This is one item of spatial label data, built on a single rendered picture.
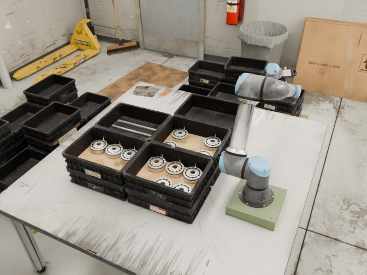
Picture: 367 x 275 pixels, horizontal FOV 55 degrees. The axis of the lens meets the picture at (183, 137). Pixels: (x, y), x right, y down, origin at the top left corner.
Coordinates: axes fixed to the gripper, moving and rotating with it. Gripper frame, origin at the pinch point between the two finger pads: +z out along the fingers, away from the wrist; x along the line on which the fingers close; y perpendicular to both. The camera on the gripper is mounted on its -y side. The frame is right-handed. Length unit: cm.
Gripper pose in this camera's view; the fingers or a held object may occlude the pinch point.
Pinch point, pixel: (286, 78)
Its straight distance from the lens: 251.8
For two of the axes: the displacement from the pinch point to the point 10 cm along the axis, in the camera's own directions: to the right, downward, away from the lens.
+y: -8.8, 1.0, 4.6
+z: 4.6, 0.3, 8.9
